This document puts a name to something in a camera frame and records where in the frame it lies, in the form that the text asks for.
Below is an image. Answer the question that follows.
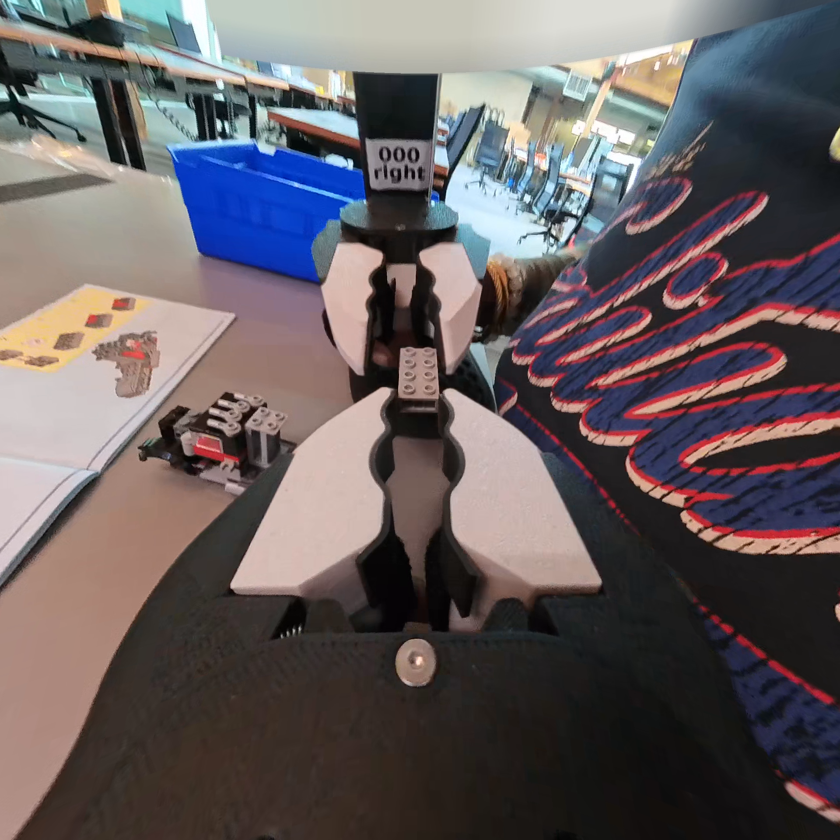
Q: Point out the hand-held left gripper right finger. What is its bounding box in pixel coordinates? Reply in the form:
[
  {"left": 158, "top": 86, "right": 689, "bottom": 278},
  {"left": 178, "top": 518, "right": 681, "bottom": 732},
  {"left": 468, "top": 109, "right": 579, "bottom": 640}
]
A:
[{"left": 438, "top": 389, "right": 604, "bottom": 619}]

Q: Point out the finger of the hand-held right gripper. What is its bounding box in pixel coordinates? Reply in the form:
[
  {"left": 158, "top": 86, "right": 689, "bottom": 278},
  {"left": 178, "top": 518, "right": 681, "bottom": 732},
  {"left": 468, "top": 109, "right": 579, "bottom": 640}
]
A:
[
  {"left": 320, "top": 243, "right": 389, "bottom": 378},
  {"left": 419, "top": 244, "right": 484, "bottom": 373}
]

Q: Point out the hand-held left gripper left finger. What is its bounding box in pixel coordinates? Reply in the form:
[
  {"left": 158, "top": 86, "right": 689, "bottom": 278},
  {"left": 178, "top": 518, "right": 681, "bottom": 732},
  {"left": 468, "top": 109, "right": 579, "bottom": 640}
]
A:
[{"left": 230, "top": 387, "right": 396, "bottom": 619}]

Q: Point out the blue plastic bin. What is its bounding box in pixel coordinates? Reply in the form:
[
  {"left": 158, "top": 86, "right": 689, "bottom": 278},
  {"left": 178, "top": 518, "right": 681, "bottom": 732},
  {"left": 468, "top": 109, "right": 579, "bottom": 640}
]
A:
[{"left": 166, "top": 139, "right": 442, "bottom": 285}]

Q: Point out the toy brick truck model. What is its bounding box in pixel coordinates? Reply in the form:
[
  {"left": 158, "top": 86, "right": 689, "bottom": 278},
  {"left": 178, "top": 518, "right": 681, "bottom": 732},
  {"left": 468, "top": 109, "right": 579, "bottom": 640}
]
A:
[{"left": 136, "top": 391, "right": 298, "bottom": 496}]

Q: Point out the person's right forearm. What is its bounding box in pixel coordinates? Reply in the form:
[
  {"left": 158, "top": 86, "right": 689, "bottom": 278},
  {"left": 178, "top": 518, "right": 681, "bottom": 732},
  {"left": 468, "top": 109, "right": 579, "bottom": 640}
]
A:
[{"left": 482, "top": 251, "right": 586, "bottom": 343}]

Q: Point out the wooden top office desk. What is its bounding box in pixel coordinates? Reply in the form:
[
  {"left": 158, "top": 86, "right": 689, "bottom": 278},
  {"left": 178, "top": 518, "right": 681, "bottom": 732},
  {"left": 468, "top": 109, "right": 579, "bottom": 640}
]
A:
[
  {"left": 0, "top": 20, "right": 293, "bottom": 173},
  {"left": 266, "top": 105, "right": 454, "bottom": 179}
]

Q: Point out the grey desk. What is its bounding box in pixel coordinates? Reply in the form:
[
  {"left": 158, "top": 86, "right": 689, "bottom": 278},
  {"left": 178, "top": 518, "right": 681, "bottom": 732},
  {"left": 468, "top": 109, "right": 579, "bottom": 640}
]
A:
[{"left": 0, "top": 146, "right": 500, "bottom": 840}]

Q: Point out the black textured wrist pad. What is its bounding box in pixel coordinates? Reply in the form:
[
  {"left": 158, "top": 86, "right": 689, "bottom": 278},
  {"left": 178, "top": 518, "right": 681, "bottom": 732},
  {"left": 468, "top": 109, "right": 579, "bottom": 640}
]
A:
[{"left": 350, "top": 351, "right": 498, "bottom": 416}]

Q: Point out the row of black office chairs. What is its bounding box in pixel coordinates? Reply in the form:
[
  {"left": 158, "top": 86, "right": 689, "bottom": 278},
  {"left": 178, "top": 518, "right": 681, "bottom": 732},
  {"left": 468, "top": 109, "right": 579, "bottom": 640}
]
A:
[{"left": 446, "top": 101, "right": 634, "bottom": 253}]

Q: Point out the open instruction booklet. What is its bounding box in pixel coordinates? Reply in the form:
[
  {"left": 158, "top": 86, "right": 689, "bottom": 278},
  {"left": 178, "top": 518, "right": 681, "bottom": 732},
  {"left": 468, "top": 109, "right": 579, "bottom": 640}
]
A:
[{"left": 0, "top": 283, "right": 237, "bottom": 586}]

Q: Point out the person's dark printed shirt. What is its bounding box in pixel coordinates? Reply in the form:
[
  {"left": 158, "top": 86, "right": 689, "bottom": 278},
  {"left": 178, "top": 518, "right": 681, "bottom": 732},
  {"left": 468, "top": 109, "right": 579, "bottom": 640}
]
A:
[{"left": 492, "top": 0, "right": 840, "bottom": 829}]

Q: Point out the clear plastic bag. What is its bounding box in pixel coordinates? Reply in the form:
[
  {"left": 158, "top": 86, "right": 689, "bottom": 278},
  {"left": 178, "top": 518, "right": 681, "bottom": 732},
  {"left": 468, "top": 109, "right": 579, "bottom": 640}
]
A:
[{"left": 0, "top": 133, "right": 114, "bottom": 177}]

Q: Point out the black office chair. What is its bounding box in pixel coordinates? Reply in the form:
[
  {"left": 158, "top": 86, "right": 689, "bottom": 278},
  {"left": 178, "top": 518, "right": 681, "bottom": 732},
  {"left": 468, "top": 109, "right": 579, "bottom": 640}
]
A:
[{"left": 0, "top": 49, "right": 88, "bottom": 144}]

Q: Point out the gold bangle bracelet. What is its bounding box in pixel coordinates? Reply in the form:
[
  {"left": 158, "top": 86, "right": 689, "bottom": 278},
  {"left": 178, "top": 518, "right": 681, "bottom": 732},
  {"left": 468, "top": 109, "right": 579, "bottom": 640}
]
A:
[{"left": 484, "top": 259, "right": 521, "bottom": 329}]

